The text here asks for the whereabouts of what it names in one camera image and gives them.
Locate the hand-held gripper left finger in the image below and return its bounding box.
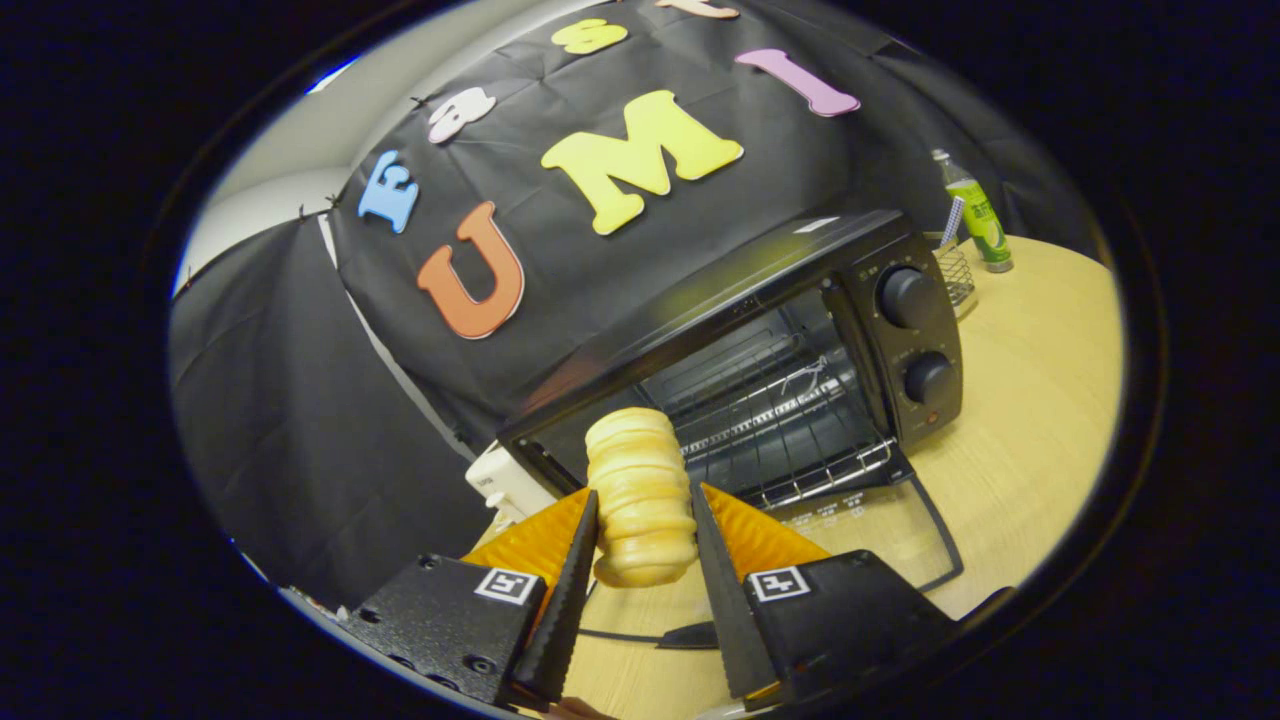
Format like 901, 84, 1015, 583
340, 488, 601, 709

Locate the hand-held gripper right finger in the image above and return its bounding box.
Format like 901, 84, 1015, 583
690, 482, 961, 713

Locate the ridged bread roll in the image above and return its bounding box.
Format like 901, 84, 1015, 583
585, 407, 699, 589

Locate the black toaster oven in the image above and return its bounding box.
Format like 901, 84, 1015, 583
497, 210, 966, 651

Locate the white pop-up toaster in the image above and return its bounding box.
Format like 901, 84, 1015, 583
465, 440, 559, 531

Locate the green drink bottle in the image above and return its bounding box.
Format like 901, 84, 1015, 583
932, 149, 1014, 274

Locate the wire mesh basket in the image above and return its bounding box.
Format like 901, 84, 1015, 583
925, 235, 978, 319

